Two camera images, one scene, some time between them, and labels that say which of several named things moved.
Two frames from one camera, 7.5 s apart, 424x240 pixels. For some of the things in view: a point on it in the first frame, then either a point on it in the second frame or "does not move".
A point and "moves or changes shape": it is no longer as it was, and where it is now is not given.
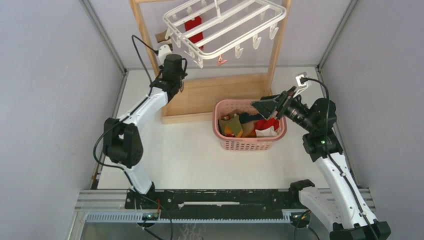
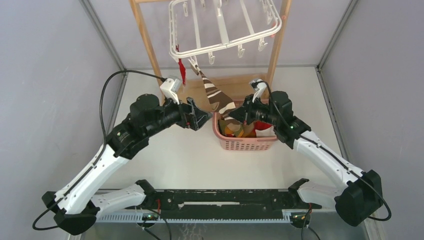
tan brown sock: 248,131 does not move
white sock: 268,132 does not move
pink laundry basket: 221,107 does not move
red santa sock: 259,125 does not move
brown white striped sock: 161,38 -> 221,105
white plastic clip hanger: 204,29 does not move
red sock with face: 191,23 moves or changes shape
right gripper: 266,107 -> 243,114
